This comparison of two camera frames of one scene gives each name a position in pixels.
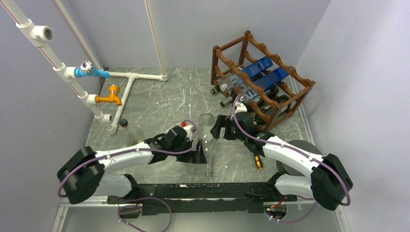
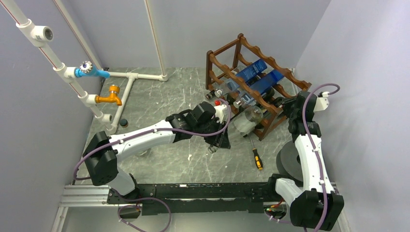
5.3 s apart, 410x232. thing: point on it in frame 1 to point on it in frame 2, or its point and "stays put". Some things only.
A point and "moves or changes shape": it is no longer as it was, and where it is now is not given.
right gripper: x=223 y=121 to x=285 y=103
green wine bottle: x=265 y=107 to x=269 y=95
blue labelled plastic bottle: x=239 y=82 to x=263 y=86
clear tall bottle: x=206 y=122 moves or changes shape
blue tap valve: x=86 y=68 stays put
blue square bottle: x=269 y=79 to x=232 y=85
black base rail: x=187 y=198 stays put
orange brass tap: x=114 y=90 stays put
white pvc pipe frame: x=37 y=34 stays put
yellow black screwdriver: x=258 y=162 stays put
